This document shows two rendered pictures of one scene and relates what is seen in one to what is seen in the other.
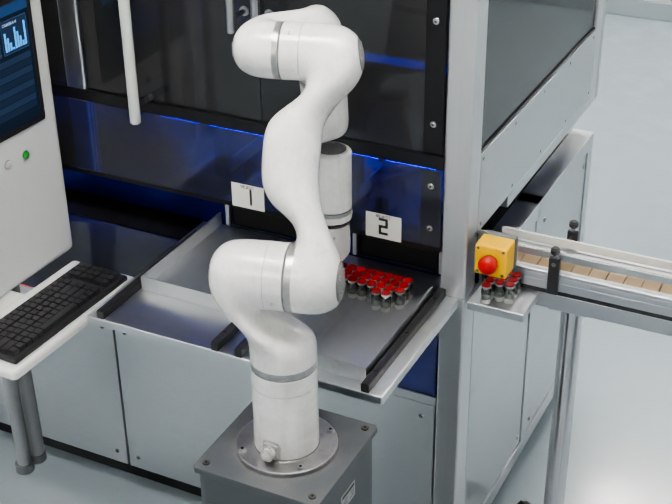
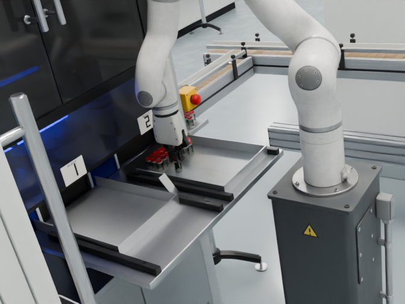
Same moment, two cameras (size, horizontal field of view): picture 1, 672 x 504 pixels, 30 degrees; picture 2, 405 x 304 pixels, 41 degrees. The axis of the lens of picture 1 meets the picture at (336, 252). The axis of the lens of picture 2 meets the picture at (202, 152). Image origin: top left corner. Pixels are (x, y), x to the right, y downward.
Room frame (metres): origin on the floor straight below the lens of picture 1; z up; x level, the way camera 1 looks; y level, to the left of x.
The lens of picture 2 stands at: (1.89, 1.49, 1.70)
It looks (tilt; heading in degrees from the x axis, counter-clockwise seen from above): 26 degrees down; 283
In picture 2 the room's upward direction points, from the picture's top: 11 degrees counter-clockwise
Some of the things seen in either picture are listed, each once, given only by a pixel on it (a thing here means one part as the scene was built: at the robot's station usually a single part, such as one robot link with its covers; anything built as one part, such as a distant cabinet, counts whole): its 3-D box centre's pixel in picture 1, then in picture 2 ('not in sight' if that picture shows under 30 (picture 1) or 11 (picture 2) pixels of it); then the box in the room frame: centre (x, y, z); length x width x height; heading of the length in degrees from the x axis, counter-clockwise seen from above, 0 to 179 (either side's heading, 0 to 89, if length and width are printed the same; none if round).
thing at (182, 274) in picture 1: (230, 260); (106, 212); (2.48, 0.24, 0.90); 0.34 x 0.26 x 0.04; 153
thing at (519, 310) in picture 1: (505, 296); (184, 125); (2.36, -0.37, 0.87); 0.14 x 0.13 x 0.02; 153
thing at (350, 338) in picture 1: (344, 318); (202, 161); (2.23, -0.02, 0.90); 0.34 x 0.26 x 0.04; 153
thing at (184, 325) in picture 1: (282, 302); (162, 193); (2.34, 0.12, 0.87); 0.70 x 0.48 x 0.02; 63
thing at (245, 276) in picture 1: (263, 304); (315, 87); (1.86, 0.13, 1.16); 0.19 x 0.12 x 0.24; 79
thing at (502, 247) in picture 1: (495, 254); (185, 98); (2.32, -0.34, 0.99); 0.08 x 0.07 x 0.07; 153
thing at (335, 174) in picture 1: (329, 176); (158, 82); (2.31, 0.01, 1.19); 0.09 x 0.08 x 0.13; 79
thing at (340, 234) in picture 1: (332, 238); (169, 125); (2.31, 0.01, 1.05); 0.10 x 0.08 x 0.11; 153
